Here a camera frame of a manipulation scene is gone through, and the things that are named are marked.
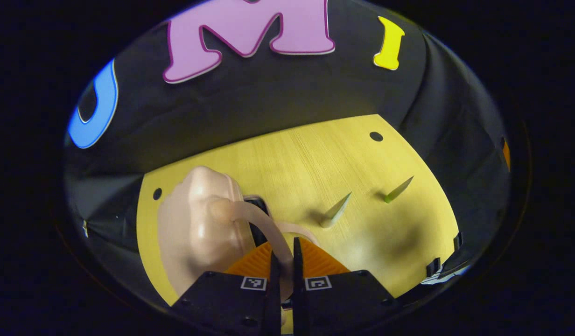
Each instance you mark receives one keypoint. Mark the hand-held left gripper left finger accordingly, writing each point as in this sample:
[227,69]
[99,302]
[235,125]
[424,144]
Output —
[274,298]

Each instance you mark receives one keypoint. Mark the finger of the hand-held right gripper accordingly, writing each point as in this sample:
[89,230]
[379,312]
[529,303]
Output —
[506,154]

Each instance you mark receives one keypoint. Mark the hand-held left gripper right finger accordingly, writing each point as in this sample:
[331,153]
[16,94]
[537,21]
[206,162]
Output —
[299,289]

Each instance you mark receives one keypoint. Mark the bright green skin care tube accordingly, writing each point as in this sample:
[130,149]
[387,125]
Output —
[399,190]

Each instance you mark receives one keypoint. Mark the black table edge clip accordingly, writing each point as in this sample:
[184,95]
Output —
[458,240]
[433,267]

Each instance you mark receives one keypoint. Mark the white strip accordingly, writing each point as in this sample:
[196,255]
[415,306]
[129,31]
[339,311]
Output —
[446,275]

